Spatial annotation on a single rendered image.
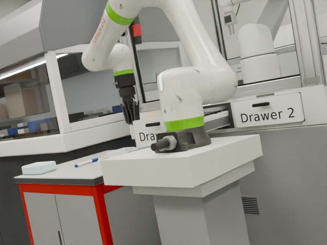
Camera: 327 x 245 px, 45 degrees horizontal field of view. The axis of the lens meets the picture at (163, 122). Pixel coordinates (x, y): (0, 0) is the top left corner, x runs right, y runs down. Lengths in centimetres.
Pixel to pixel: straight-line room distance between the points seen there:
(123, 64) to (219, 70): 60
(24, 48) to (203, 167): 161
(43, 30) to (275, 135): 135
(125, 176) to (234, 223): 37
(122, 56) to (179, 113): 65
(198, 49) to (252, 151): 38
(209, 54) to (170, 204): 50
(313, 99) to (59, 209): 111
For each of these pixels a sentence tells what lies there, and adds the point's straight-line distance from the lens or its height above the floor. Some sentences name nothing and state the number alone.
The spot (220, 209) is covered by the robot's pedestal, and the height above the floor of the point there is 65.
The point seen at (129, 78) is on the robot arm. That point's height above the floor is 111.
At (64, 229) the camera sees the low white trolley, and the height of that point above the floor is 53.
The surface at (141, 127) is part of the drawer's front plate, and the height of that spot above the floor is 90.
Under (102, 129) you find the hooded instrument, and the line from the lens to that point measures 241.
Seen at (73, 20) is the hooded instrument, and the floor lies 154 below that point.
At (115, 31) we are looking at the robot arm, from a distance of 153.
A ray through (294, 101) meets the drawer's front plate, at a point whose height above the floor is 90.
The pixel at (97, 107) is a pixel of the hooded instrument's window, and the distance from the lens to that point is 242.
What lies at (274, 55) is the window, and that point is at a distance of 163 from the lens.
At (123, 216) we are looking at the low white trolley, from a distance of 160.
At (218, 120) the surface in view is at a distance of 168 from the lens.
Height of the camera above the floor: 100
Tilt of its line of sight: 4 degrees down
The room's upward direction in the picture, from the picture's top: 10 degrees counter-clockwise
